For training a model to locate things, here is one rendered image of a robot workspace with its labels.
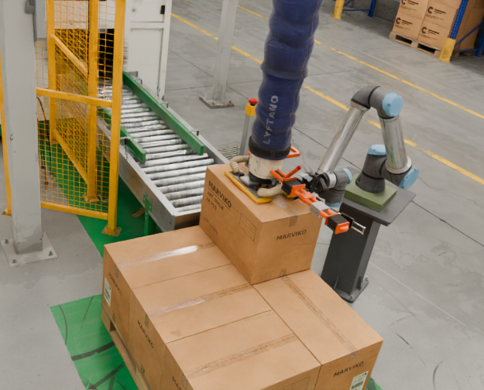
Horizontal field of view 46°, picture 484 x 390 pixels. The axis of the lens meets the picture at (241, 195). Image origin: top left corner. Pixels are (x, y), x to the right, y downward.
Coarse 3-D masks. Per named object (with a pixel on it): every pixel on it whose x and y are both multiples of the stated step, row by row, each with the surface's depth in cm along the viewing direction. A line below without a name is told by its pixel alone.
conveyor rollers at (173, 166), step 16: (128, 96) 497; (128, 112) 472; (144, 112) 472; (128, 128) 440; (144, 128) 446; (160, 128) 454; (144, 144) 422; (160, 144) 428; (176, 144) 435; (160, 160) 404; (176, 160) 409; (192, 160) 417; (208, 160) 415; (160, 176) 386; (176, 176) 394; (192, 176) 391; (176, 192) 369; (192, 192) 373; (192, 208) 356
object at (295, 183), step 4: (296, 176) 291; (284, 180) 288; (288, 180) 289; (292, 180) 290; (296, 180) 290; (300, 180) 289; (284, 184) 286; (288, 184) 284; (292, 184) 286; (296, 184) 287; (300, 184) 285; (304, 184) 286; (284, 188) 287; (288, 188) 284; (292, 188) 282; (296, 188) 284; (300, 188) 285; (288, 192) 284; (292, 192) 283; (292, 196) 285
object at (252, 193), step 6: (228, 174) 312; (234, 174) 312; (240, 174) 308; (234, 180) 308; (240, 180) 307; (240, 186) 303; (246, 186) 302; (252, 186) 303; (258, 186) 299; (246, 192) 299; (252, 192) 298; (252, 198) 295; (258, 198) 294; (264, 198) 295; (270, 198) 296
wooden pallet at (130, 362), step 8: (104, 304) 328; (104, 312) 330; (104, 320) 333; (112, 320) 318; (112, 328) 327; (112, 336) 324; (120, 336) 310; (120, 344) 320; (120, 352) 315; (128, 352) 316; (128, 360) 311; (128, 368) 308; (136, 368) 295; (136, 376) 297; (136, 384) 299; (144, 384) 288
